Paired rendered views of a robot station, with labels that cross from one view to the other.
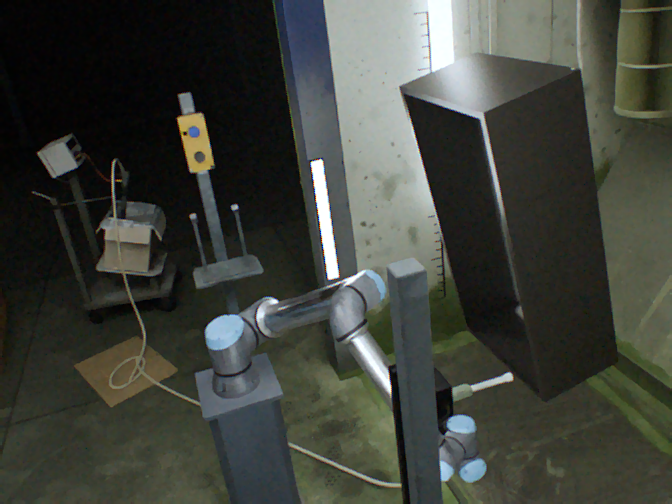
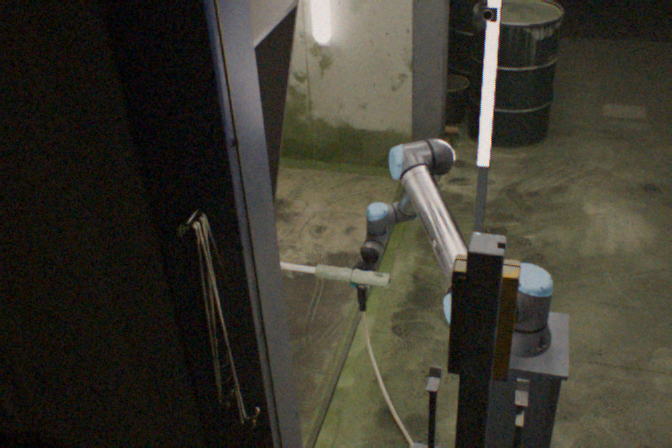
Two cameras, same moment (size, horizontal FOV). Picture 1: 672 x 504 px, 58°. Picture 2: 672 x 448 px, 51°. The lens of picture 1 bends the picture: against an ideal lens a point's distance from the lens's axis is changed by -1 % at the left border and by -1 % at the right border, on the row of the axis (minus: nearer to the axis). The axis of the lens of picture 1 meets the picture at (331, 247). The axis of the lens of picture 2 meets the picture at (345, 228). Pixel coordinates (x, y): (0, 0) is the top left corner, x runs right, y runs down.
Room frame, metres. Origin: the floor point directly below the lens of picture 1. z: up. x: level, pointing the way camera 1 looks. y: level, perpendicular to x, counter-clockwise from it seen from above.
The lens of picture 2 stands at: (3.80, 0.86, 2.33)
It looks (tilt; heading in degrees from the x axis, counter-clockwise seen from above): 34 degrees down; 211
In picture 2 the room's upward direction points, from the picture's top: 3 degrees counter-clockwise
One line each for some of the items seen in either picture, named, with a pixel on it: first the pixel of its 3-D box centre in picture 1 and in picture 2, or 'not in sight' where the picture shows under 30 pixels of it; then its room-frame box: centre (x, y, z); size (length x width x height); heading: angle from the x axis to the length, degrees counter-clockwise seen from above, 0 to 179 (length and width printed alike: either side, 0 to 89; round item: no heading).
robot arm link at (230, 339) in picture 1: (229, 342); (525, 295); (1.99, 0.44, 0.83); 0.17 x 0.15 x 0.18; 139
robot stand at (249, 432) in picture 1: (251, 445); (513, 402); (1.99, 0.45, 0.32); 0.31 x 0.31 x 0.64; 14
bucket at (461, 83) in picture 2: not in sight; (448, 100); (-0.73, -0.92, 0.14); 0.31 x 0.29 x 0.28; 14
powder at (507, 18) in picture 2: not in sight; (517, 12); (-0.67, -0.45, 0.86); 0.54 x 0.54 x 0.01
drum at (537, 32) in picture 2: not in sight; (512, 74); (-0.67, -0.44, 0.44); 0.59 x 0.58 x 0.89; 29
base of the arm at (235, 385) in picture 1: (234, 372); (523, 326); (1.99, 0.45, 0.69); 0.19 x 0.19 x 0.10
